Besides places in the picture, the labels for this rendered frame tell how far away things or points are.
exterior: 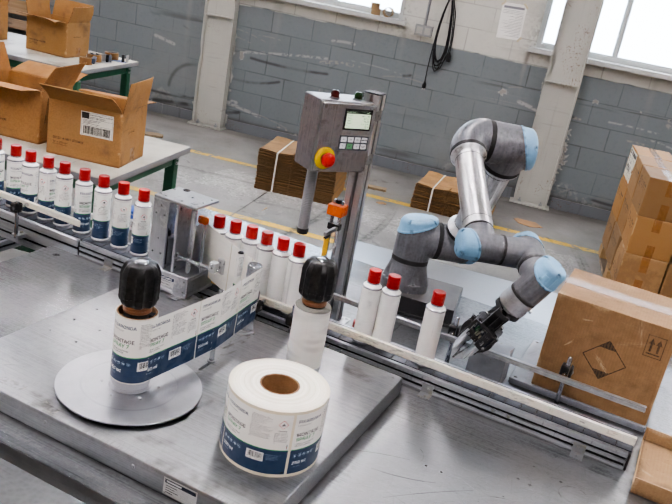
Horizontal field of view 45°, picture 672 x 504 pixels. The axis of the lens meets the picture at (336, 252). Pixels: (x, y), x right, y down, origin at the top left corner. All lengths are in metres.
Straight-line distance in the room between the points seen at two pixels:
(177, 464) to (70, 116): 2.34
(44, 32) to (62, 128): 2.58
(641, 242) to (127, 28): 5.37
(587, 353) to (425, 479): 0.62
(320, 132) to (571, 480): 1.02
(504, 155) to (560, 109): 5.16
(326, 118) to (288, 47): 5.74
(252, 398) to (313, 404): 0.12
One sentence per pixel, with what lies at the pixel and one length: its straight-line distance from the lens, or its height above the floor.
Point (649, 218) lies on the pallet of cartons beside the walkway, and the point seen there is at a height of 0.64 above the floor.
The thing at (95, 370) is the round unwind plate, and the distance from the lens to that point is 1.84.
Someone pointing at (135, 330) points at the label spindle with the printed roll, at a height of 1.04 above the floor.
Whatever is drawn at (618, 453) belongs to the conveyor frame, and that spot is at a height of 0.87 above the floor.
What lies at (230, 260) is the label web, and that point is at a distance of 2.15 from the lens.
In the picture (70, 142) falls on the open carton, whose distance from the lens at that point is 3.72.
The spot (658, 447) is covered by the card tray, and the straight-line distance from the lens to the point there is 2.19.
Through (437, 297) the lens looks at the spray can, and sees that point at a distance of 2.01.
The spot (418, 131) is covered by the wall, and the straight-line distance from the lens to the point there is 7.56.
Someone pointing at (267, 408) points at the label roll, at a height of 1.02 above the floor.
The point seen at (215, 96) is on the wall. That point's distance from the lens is 8.05.
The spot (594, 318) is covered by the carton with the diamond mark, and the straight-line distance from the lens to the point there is 2.13.
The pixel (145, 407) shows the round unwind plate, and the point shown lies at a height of 0.89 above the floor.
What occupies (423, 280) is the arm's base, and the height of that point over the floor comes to 0.93.
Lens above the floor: 1.83
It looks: 20 degrees down
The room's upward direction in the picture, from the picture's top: 11 degrees clockwise
